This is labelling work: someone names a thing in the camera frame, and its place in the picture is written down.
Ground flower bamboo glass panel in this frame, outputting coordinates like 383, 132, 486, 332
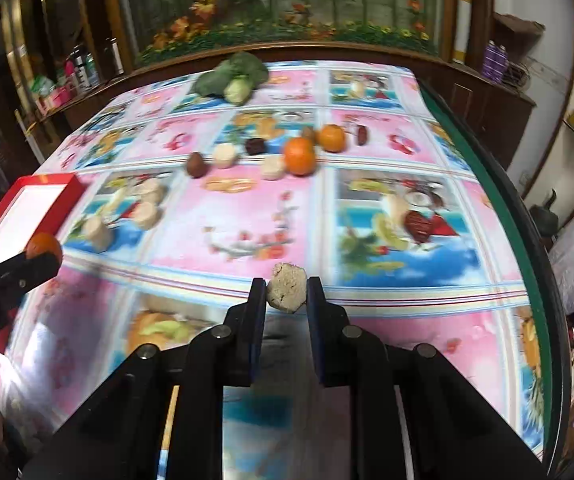
118, 0, 448, 66

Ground green leafy vegetable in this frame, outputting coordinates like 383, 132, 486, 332
191, 51, 270, 106

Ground small brown longan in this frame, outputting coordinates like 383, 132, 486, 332
301, 126, 317, 144

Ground colourful fruit print tablecloth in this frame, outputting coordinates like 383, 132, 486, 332
0, 58, 548, 480

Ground medium orange tangerine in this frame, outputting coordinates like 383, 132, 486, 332
316, 124, 346, 153

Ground beige hexagonal cake piece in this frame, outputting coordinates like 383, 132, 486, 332
266, 262, 306, 313

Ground purple bottles on shelf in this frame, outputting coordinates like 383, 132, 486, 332
481, 40, 508, 84

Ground red white shallow box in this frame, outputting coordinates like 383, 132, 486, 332
0, 172, 86, 262

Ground large orange tangerine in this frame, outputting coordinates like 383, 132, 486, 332
282, 138, 317, 177

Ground beige cylindrical cake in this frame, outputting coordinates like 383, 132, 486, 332
82, 216, 113, 252

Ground beige round cake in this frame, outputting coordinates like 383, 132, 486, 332
134, 177, 166, 205
130, 202, 162, 231

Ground brown round longan fruit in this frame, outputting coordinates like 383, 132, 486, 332
185, 152, 210, 179

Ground red jujube date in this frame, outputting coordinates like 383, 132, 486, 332
356, 125, 368, 145

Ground small orange tangerine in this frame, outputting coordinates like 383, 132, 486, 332
24, 232, 63, 263

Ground dark brown small fruit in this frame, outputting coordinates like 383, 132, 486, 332
244, 138, 267, 156

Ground cream round cake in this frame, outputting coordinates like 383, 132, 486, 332
212, 143, 238, 169
260, 154, 286, 181

